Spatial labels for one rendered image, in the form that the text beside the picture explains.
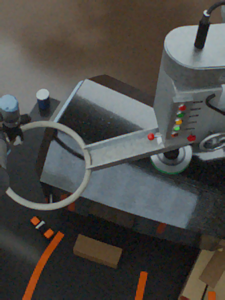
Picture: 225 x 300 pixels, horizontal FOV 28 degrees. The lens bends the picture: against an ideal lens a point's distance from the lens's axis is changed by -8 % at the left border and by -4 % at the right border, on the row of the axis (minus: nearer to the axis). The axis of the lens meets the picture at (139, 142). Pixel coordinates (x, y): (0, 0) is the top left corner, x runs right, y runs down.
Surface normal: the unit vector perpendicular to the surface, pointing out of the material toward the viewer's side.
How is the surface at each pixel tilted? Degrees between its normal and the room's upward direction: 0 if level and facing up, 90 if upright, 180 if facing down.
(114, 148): 16
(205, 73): 90
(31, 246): 0
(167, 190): 45
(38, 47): 0
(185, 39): 0
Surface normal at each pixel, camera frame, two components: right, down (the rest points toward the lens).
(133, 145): -0.19, -0.43
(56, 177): -0.22, 0.22
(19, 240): 0.07, -0.48
